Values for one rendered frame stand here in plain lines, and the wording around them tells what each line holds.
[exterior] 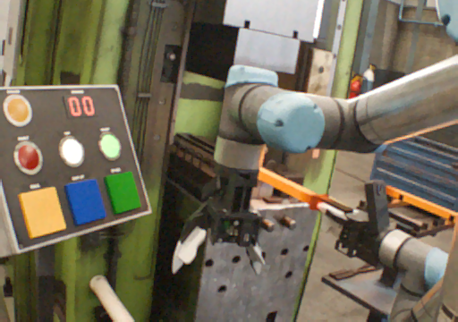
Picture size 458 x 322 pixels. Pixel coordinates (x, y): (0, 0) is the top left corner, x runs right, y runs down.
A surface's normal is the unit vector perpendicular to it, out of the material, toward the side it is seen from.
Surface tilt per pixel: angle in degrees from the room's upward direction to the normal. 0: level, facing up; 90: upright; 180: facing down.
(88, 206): 60
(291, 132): 90
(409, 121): 130
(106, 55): 90
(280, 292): 90
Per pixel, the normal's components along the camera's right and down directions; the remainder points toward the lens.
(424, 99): -0.84, 0.30
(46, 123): 0.82, -0.25
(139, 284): 0.55, 0.29
